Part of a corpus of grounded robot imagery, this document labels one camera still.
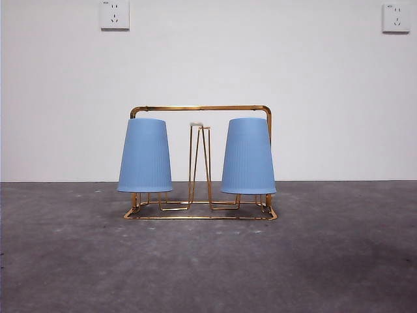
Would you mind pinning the white wall socket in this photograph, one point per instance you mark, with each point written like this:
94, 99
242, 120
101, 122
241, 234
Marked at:
395, 18
114, 14

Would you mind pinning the blue ribbed plastic cup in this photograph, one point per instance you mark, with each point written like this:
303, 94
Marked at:
145, 156
247, 156

